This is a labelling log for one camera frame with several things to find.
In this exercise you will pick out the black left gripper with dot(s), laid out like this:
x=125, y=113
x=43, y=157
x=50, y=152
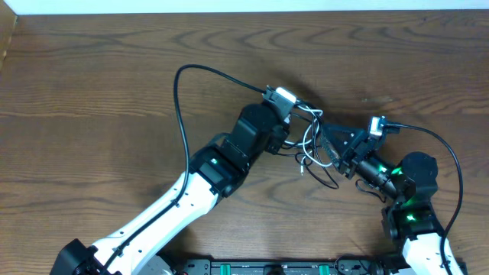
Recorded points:
x=281, y=137

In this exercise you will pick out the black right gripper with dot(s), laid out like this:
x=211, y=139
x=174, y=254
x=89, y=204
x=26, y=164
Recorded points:
x=359, y=143

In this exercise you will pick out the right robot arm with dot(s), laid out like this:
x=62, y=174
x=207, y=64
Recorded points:
x=410, y=222

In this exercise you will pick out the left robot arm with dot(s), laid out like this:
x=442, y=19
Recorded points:
x=211, y=174

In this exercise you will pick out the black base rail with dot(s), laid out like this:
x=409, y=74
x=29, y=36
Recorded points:
x=344, y=265

